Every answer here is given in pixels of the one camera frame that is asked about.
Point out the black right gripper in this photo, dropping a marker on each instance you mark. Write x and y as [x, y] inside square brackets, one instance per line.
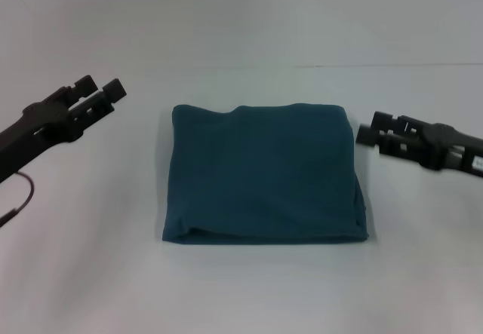
[453, 149]

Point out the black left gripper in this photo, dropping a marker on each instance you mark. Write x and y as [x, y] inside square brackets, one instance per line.
[34, 134]

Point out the teal blue t-shirt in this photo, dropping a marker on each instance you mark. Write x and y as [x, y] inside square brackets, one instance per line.
[264, 175]

